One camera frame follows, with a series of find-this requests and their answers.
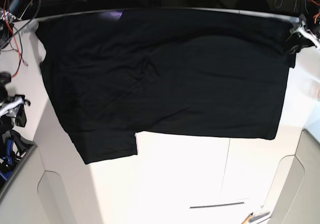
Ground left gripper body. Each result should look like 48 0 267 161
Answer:
294 14 320 50

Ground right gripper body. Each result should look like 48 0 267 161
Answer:
0 72 31 119

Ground black T-shirt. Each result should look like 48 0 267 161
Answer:
36 9 296 164

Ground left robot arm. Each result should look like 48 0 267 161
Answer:
296 0 320 50

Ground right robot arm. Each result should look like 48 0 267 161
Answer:
0 0 42 127

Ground blue and black tools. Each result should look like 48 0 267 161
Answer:
0 116 33 189

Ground beige chair left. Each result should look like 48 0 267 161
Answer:
0 147 104 224

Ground beige chair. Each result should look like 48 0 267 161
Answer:
0 147 104 224
267 130 320 224

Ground beige chair right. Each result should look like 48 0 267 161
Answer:
267 130 320 224

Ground grey flat tool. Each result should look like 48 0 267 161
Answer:
248 212 270 223

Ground yellow handled tool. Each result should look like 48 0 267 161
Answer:
242 213 253 224

